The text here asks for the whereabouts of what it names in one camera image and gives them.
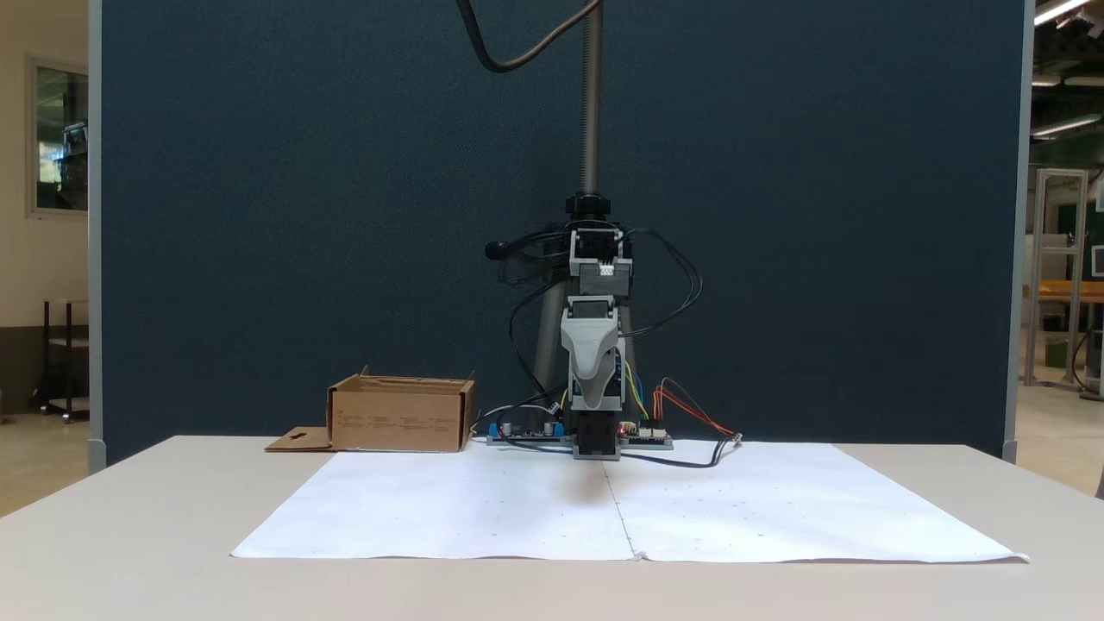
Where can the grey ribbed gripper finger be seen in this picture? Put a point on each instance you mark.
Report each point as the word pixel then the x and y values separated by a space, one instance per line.
pixel 593 375

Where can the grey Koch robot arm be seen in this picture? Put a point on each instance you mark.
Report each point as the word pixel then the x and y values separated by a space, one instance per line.
pixel 604 280

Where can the small circuit board with red LED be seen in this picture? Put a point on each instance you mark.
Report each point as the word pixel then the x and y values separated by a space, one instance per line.
pixel 647 437

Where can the circuit board with blue terminals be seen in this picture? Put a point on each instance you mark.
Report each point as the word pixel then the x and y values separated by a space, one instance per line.
pixel 522 431

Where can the brown cardboard box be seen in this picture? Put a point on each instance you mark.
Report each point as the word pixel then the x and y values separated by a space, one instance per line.
pixel 397 421

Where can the black and grey tripod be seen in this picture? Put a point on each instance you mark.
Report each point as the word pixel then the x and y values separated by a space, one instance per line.
pixel 591 129

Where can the white paper sheet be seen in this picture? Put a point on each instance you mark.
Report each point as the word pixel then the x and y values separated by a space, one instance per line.
pixel 776 509
pixel 405 517

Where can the dark blue partition panel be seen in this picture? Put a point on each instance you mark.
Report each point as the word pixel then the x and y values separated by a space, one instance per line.
pixel 259 216

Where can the orange workbench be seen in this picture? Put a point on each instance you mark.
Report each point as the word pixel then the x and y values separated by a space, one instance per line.
pixel 1069 291

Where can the ceiling strip light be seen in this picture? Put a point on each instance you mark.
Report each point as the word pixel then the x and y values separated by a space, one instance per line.
pixel 1065 126
pixel 1059 10

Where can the black shelf cart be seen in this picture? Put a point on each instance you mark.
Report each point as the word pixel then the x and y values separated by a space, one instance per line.
pixel 67 362

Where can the grey metal frame rack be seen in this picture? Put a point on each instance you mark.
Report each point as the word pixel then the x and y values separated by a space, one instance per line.
pixel 1039 276

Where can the wall window frame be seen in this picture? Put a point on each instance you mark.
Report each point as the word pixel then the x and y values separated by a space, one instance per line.
pixel 60 138

